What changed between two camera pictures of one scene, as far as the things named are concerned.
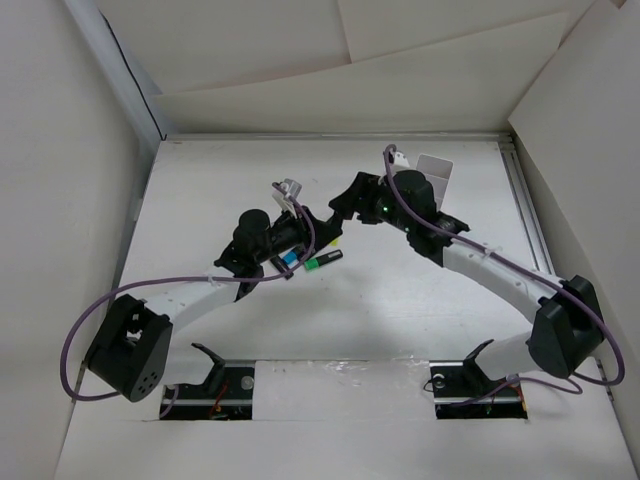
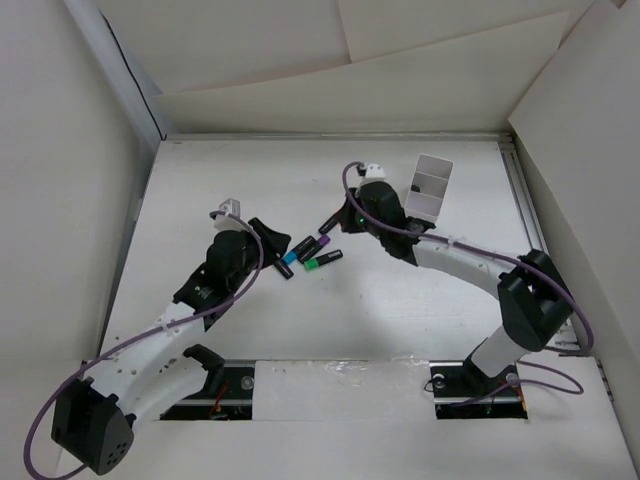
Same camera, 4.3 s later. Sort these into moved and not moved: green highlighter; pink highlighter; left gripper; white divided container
Moved: left gripper
Not moved: white divided container; pink highlighter; green highlighter
